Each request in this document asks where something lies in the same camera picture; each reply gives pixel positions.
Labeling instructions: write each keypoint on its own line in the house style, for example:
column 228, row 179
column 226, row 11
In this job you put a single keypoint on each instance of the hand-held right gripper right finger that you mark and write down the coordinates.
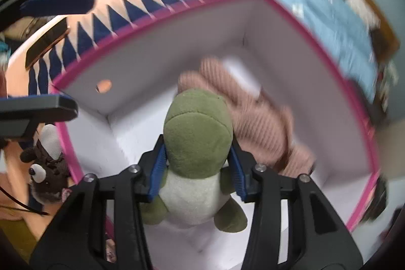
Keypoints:
column 235, row 172

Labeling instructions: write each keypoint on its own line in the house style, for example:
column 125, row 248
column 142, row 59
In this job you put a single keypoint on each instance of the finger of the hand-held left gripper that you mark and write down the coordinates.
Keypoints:
column 38, row 108
column 57, row 4

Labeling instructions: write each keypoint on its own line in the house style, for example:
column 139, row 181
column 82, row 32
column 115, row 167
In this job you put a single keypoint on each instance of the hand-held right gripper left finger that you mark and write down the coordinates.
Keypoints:
column 158, row 168

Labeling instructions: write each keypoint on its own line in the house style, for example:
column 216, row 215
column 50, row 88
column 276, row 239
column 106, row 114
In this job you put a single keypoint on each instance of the green plush toy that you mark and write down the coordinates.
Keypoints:
column 196, row 130

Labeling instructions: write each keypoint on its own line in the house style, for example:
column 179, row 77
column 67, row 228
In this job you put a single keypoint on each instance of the pink knitted plush toy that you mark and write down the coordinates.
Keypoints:
column 262, row 124

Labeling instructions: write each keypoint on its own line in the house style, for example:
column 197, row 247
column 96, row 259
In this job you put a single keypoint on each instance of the brown plush toy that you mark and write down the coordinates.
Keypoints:
column 50, row 168

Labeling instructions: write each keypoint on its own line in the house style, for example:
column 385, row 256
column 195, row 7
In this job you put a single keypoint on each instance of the pink cardboard box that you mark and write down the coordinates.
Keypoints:
column 284, row 51

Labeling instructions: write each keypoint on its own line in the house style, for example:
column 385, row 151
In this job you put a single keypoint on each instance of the wooden headboard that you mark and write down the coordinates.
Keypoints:
column 388, row 36

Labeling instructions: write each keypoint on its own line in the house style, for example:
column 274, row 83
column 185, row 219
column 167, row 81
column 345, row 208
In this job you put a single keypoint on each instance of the white patterned pillow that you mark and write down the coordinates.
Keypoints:
column 362, row 6

